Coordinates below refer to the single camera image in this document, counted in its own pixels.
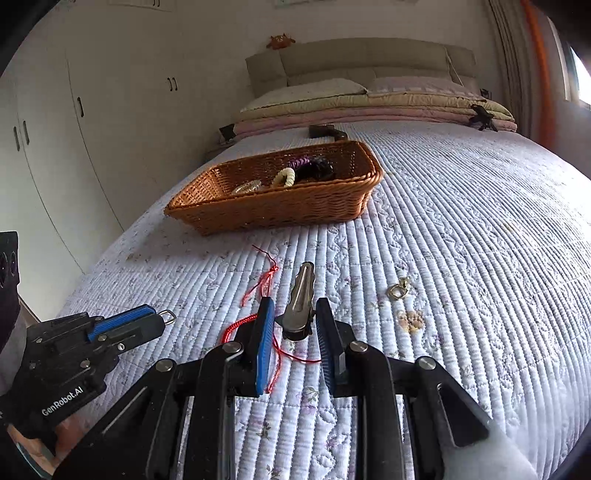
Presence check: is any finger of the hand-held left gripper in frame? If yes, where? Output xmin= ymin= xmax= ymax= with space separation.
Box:
xmin=97 ymin=316 xmax=166 ymax=354
xmin=88 ymin=304 xmax=158 ymax=343

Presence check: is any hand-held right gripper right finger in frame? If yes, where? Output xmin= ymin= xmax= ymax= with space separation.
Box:
xmin=315 ymin=298 xmax=491 ymax=480

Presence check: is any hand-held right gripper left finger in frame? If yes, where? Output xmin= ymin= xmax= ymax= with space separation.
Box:
xmin=53 ymin=296 xmax=278 ymax=480

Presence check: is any red braided bracelet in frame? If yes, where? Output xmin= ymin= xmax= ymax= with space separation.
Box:
xmin=222 ymin=314 xmax=323 ymax=395

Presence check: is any metal hair clip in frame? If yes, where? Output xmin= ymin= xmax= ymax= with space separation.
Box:
xmin=274 ymin=261 xmax=317 ymax=342

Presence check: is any brown wicker basket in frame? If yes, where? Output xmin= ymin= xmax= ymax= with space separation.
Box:
xmin=164 ymin=140 xmax=384 ymax=237

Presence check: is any black hair tie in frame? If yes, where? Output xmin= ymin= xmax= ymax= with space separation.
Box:
xmin=295 ymin=157 xmax=335 ymax=183

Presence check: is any person's left hand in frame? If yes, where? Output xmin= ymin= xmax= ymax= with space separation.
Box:
xmin=7 ymin=406 xmax=70 ymax=474

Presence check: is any white floral bed quilt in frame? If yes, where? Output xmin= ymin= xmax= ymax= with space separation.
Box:
xmin=55 ymin=121 xmax=591 ymax=480

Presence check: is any white wardrobe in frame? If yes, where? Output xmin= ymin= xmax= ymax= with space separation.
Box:
xmin=0 ymin=0 xmax=213 ymax=321

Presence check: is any white fluffy cloth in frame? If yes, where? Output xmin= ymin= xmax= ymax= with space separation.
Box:
xmin=480 ymin=427 xmax=541 ymax=480

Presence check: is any dark brown object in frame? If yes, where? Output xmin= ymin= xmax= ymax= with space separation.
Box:
xmin=308 ymin=124 xmax=348 ymax=141

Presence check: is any folded pink blanket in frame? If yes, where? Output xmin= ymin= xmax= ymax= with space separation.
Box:
xmin=233 ymin=108 xmax=518 ymax=137

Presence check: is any cream floral pillow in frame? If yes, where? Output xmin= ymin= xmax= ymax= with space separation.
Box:
xmin=240 ymin=78 xmax=368 ymax=112

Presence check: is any folded beige blanket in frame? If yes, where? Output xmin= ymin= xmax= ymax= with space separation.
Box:
xmin=240 ymin=92 xmax=513 ymax=121

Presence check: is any pink striped pillow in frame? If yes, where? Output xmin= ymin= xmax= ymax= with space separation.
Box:
xmin=367 ymin=76 xmax=467 ymax=96

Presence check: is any small black tripod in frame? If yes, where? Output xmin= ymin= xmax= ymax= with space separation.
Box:
xmin=468 ymin=104 xmax=498 ymax=133

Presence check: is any beige padded headboard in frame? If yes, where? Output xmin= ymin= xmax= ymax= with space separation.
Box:
xmin=245 ymin=38 xmax=477 ymax=100

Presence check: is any grey curtain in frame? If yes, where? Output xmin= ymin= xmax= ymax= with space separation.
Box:
xmin=489 ymin=0 xmax=539 ymax=139

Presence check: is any orange curtain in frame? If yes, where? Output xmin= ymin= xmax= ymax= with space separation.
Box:
xmin=522 ymin=0 xmax=555 ymax=148

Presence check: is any window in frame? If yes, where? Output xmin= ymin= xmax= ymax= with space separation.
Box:
xmin=561 ymin=28 xmax=591 ymax=112

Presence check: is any thin red cord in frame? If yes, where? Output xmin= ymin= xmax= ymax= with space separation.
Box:
xmin=241 ymin=244 xmax=280 ymax=306

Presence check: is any white cable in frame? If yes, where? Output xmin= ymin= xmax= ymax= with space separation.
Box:
xmin=444 ymin=46 xmax=464 ymax=88

